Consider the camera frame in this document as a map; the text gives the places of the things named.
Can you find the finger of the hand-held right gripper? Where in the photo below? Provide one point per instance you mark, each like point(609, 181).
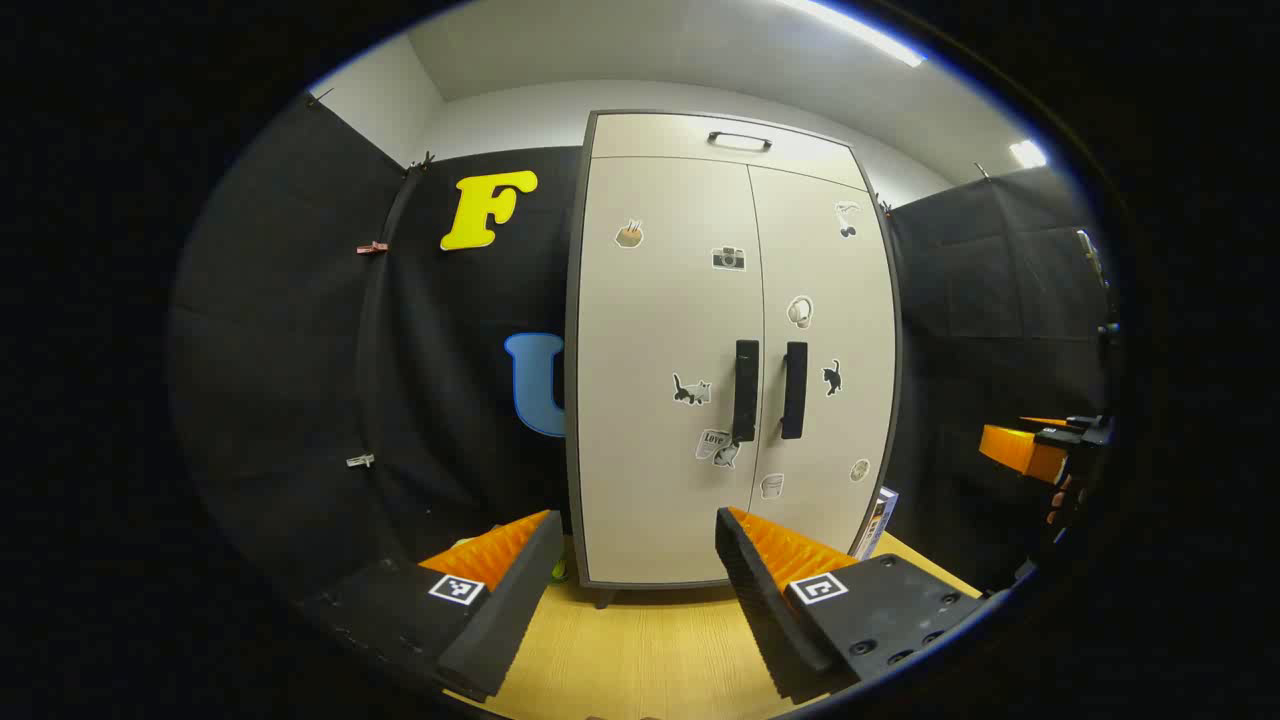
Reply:
point(1020, 452)

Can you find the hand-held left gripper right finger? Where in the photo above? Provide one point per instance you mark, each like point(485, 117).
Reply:
point(765, 610)

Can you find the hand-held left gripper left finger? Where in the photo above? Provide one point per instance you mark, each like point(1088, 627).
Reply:
point(510, 610)

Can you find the beige double-door shoe cabinet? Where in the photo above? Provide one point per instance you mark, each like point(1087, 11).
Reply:
point(572, 420)

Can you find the beige cabinet door black-cat sticker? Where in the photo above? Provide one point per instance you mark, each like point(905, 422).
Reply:
point(850, 300)

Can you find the beige cabinet door camera sticker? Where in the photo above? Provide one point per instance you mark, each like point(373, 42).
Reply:
point(650, 330)

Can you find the beige cabinet drawer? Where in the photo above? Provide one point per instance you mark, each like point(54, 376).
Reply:
point(650, 135)

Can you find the yellow plush toy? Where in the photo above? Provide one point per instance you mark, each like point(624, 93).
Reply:
point(558, 572)

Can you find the white printed carton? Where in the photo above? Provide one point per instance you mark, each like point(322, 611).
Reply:
point(880, 520)

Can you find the small ceiling light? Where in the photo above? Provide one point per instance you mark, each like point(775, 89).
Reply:
point(1028, 153)

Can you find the black backdrop cloth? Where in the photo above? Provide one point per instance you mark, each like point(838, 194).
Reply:
point(280, 350)

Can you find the black clip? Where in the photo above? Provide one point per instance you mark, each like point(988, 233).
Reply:
point(424, 162)

